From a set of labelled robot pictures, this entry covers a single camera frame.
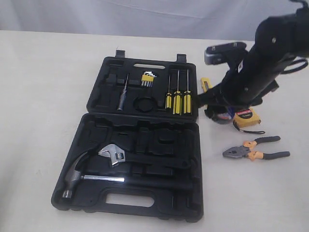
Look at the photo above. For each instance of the right yellow black screwdriver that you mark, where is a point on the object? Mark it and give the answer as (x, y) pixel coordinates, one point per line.
(187, 108)

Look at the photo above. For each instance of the left yellow black screwdriver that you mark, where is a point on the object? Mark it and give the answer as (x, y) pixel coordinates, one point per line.
(168, 97)

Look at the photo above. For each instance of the yellow utility knife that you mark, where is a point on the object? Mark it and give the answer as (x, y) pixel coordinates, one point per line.
(205, 84)

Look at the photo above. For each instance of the pliers orange black handles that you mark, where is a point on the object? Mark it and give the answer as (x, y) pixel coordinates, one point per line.
(246, 150)

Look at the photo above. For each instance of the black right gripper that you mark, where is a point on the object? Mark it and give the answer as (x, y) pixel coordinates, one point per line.
(251, 76)

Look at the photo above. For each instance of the yellow hex key set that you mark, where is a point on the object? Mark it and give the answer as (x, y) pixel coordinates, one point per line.
(147, 79)

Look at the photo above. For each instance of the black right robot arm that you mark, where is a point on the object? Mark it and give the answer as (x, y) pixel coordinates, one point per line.
(286, 36)

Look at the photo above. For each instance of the clear handle test screwdriver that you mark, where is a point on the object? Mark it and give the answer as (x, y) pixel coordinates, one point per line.
(123, 96)

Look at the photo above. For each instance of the yellow measuring tape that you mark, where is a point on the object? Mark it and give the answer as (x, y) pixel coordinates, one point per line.
(246, 118)

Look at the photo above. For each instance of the black electrical tape roll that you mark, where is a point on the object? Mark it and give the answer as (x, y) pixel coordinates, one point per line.
(223, 115)

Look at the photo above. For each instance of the steel claw hammer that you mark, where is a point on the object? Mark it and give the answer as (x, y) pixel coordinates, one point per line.
(74, 176)

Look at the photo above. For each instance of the adjustable wrench black handle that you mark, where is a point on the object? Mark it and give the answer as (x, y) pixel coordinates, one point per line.
(117, 155)

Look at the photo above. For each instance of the black plastic tool case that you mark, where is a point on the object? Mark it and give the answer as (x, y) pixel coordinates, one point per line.
(143, 127)

